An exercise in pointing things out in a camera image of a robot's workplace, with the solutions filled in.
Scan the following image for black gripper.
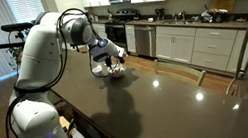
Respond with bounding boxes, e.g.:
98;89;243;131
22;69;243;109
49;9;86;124
103;52;128;71

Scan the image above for white ceramic bowl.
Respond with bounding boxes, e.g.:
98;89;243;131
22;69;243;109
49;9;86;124
106;62;128;81

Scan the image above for small white cup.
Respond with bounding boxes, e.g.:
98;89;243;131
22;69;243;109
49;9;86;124
90;65;105;80

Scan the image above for black kitchen stove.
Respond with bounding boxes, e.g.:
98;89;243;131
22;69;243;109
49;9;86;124
101;6;146;55

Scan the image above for stainless steel dishwasher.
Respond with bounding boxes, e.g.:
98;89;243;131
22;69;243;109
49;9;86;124
132;22;161;61

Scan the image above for black coffee maker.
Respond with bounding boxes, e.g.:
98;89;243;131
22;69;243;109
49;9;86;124
154;6;167;22

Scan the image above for light wooden board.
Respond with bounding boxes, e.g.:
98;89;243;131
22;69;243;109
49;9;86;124
6;114;74;138

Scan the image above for metal sink faucet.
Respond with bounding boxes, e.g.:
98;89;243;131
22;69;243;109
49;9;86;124
170;9;189;23

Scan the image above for pale wooden chair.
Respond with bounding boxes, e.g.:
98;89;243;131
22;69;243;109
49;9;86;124
152;51;210;95

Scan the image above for white lower kitchen cabinets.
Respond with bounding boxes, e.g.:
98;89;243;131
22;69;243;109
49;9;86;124
123;4;248;91

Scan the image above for green potted plant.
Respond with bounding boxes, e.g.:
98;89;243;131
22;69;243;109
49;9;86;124
7;44;30;71

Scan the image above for white window blinds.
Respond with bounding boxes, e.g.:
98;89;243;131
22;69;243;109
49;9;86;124
5;0;50;30

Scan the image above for clutter pile on counter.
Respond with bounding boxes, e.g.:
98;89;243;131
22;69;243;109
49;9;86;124
199;5;230;26

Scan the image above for wooden cutting board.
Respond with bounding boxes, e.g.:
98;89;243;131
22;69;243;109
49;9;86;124
210;0;239;17

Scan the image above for black stereo camera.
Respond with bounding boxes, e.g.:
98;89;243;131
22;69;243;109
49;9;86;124
0;19;35;35

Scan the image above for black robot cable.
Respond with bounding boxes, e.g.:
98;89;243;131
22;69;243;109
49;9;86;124
0;3;123;138

